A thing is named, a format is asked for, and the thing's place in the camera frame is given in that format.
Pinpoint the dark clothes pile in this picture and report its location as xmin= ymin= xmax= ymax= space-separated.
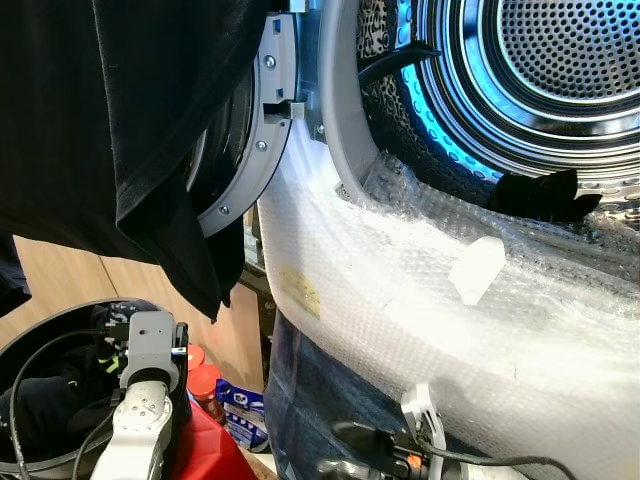
xmin=0 ymin=370 xmax=111 ymax=461

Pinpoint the washing machine with steel drum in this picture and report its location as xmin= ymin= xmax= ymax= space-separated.
xmin=255 ymin=0 xmax=640 ymax=480

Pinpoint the blue denim cloth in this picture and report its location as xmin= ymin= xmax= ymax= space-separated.
xmin=263 ymin=312 xmax=441 ymax=480

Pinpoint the black round laundry basket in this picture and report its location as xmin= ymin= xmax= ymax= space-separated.
xmin=0 ymin=298 xmax=193 ymax=480

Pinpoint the blue printed package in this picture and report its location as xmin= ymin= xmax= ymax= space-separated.
xmin=214 ymin=378 xmax=269 ymax=453

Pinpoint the clear bubble wrap sheet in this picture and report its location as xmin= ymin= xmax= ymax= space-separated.
xmin=258 ymin=120 xmax=640 ymax=480

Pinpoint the red plastic container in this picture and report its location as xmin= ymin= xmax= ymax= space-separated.
xmin=172 ymin=395 xmax=259 ymax=480

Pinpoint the white tape piece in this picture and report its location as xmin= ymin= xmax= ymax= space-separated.
xmin=449 ymin=236 xmax=508 ymax=307

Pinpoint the black cloth draped on door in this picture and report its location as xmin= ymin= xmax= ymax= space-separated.
xmin=0 ymin=0 xmax=273 ymax=323

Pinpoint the small black garment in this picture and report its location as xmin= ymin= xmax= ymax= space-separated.
xmin=487 ymin=168 xmax=605 ymax=224

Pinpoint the grey round washer door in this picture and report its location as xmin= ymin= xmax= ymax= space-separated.
xmin=185 ymin=12 xmax=301 ymax=239

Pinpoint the black drum paddle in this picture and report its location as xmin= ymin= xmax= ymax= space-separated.
xmin=358 ymin=42 xmax=442 ymax=87

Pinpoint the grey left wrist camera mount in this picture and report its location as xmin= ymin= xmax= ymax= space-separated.
xmin=118 ymin=310 xmax=189 ymax=391

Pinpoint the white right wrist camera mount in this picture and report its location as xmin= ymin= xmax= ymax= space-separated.
xmin=400 ymin=383 xmax=448 ymax=453

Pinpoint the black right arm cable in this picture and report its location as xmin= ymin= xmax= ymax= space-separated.
xmin=420 ymin=445 xmax=579 ymax=480

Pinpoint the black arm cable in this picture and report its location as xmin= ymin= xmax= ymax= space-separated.
xmin=8 ymin=330 xmax=126 ymax=480
xmin=420 ymin=445 xmax=579 ymax=480

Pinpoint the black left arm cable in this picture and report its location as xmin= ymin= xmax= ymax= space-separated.
xmin=8 ymin=330 xmax=126 ymax=480

